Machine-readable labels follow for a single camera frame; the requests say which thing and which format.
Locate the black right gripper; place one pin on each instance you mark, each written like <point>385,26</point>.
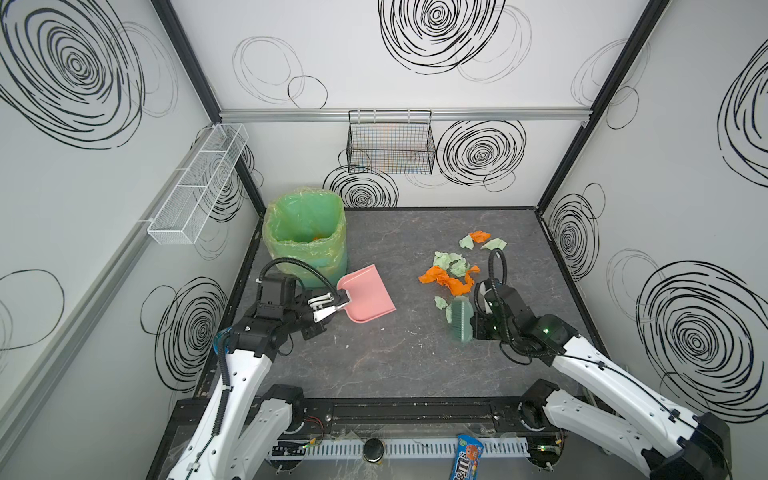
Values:
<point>480,324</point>

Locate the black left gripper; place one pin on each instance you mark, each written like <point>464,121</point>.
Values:
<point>310,310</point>

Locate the green hand brush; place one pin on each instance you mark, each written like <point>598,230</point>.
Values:
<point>459,313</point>

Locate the pink plastic dustpan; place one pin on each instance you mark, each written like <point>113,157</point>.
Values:
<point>368,296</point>

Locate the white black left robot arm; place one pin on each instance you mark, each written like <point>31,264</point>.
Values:
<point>227,444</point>

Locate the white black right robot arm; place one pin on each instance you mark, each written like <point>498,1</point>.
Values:
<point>654,434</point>

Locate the orange paper scrap centre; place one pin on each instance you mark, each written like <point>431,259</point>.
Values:
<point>457,287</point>

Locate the green paper scrap front left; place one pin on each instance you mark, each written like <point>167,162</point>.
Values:
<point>440,302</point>

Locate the green paper scrap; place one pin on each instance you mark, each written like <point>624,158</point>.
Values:
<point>453,263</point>
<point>440,302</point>
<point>495,243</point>

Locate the green paper scrap centre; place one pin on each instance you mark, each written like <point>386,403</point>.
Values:
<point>453,263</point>

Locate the blue cup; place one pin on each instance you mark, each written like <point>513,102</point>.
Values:
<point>220,342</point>

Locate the green paper scrap far right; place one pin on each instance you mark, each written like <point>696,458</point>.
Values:
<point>495,243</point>

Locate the green paper scrap far corner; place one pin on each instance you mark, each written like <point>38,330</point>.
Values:
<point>467,242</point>

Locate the orange paper scrap far corner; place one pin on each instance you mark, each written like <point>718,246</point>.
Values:
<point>479,237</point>

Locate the green bin with plastic liner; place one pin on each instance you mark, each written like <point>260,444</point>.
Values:
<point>310,225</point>

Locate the candy bag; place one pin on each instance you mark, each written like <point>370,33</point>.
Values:
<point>466,459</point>

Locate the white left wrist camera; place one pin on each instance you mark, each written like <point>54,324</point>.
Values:
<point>326,305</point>

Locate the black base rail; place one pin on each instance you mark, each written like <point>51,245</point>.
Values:
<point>330,416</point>

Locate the clear plastic wall shelf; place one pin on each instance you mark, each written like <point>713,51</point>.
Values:
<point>190,204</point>

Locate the white slotted cable duct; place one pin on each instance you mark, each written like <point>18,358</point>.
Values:
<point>425,448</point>

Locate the black wire wall basket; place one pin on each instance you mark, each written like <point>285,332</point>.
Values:
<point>394,141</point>

